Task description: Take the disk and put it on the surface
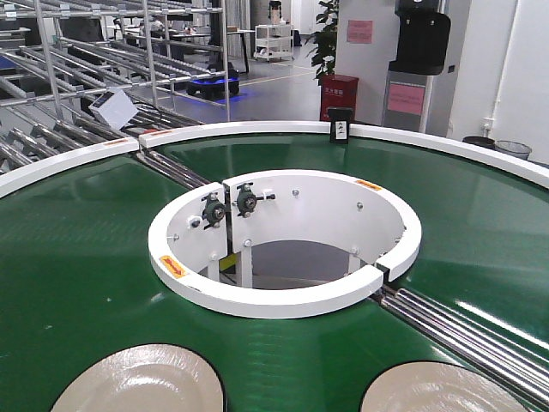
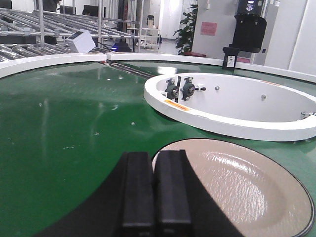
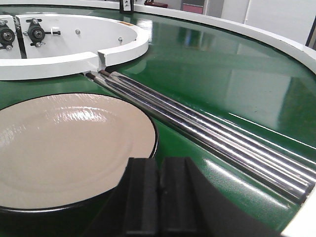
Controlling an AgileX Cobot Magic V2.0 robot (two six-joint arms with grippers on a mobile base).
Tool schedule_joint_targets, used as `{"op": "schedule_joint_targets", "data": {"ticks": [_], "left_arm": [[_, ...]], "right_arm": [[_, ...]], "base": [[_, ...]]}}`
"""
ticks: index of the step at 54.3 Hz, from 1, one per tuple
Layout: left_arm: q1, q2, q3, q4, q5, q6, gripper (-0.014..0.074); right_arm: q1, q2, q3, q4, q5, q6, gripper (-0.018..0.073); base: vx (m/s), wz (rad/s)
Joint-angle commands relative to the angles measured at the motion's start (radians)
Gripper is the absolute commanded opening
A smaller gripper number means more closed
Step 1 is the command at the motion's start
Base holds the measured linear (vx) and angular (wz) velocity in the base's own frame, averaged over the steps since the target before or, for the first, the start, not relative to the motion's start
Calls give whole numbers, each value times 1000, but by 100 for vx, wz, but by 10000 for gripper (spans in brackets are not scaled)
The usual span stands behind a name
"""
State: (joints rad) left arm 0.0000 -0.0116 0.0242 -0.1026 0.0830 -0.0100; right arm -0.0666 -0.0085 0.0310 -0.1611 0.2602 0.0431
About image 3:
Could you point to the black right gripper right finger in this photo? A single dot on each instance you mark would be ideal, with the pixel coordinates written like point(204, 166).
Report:
point(190, 206)

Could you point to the white outer conveyor rim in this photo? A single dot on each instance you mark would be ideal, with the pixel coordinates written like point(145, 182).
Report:
point(301, 53)

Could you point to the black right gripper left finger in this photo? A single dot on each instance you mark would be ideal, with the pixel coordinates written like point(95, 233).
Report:
point(140, 217)

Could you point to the black bearing block left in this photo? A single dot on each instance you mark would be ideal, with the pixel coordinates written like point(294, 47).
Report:
point(7, 36)

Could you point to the beige plate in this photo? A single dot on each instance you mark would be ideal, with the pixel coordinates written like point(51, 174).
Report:
point(61, 149)

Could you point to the black bearing block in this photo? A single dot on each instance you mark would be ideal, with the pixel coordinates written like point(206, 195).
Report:
point(36, 33)
point(7, 36)

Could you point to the steel transfer rollers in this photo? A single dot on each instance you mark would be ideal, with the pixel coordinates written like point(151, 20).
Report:
point(281, 173)

